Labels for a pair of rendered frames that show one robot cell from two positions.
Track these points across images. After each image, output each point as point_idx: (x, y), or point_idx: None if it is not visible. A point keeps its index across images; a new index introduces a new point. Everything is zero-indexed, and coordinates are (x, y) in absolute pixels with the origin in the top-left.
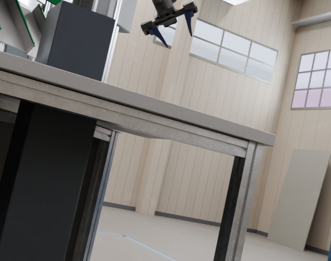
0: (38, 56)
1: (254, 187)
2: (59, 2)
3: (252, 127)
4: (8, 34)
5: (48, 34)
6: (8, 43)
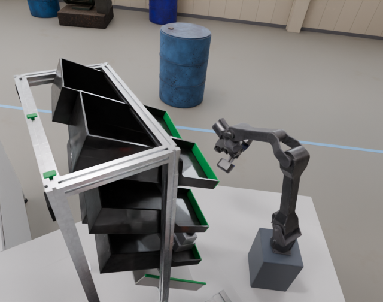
0: (262, 280)
1: None
2: (297, 266)
3: (314, 207)
4: (179, 267)
5: (280, 275)
6: (190, 273)
